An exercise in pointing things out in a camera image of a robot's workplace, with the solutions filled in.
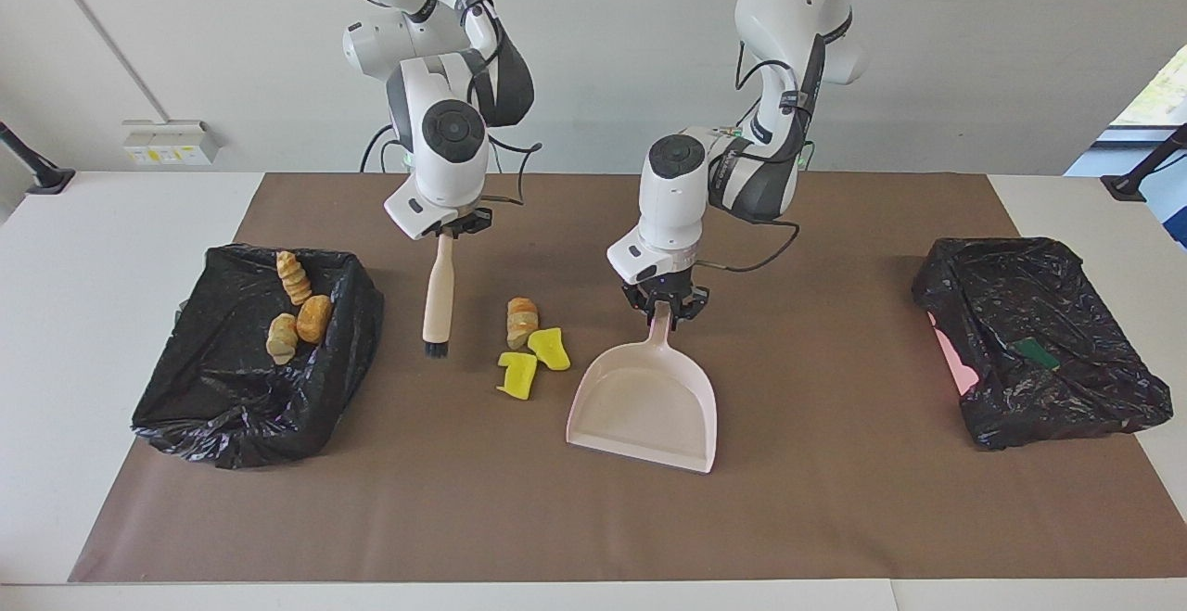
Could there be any beige hand brush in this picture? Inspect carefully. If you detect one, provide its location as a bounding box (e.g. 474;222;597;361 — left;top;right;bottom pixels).
422;231;457;359

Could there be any yellow foam piece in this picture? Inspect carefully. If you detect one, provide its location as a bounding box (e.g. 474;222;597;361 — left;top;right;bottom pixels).
527;327;572;372
496;351;539;401

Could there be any beige plastic dustpan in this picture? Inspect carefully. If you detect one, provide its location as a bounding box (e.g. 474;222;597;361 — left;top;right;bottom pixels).
566;300;720;475

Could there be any orange striped toy croissant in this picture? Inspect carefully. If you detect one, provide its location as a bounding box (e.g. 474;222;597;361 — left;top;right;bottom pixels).
275;250;313;307
505;297;541;350

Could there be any brown toy bread loaf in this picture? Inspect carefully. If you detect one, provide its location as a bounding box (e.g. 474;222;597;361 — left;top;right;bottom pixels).
296;294;334;345

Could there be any pale toy croissant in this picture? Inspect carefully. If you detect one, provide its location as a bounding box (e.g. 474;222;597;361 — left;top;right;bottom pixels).
265;312;300;366

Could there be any black plastic trash bag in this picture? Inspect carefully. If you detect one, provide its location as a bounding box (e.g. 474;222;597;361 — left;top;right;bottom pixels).
131;242;386;471
912;236;1175;452

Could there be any pink plastic bin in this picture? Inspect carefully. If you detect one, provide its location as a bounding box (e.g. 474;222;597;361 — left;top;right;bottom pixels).
927;310;979;399

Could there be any brown paper table mat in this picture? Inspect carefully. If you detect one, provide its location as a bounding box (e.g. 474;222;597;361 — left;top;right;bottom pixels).
68;172;1187;584

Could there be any green yellow sponge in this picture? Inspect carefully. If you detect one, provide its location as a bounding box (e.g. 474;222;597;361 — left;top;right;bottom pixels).
1011;337;1061;372

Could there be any window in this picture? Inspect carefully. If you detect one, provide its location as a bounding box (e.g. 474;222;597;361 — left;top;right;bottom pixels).
1094;36;1187;144

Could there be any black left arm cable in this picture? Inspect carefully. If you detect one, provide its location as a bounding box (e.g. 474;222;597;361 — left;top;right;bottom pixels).
694;36;836;274

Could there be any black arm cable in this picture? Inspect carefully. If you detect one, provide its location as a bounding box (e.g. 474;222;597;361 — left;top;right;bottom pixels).
313;0;544;209
694;36;836;274

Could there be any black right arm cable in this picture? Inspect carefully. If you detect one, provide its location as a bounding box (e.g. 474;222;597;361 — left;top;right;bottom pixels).
313;0;544;209

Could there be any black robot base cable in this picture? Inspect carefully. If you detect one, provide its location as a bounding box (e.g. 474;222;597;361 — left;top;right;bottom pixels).
359;121;402;174

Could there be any white wall socket box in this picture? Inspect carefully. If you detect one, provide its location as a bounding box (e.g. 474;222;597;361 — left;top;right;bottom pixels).
122;120;223;167

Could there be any white wall conduit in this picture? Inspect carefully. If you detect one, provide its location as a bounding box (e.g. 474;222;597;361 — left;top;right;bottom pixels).
35;0;170;125

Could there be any black mount stand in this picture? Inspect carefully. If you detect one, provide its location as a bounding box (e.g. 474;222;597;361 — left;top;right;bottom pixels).
1101;122;1187;202
0;121;77;197

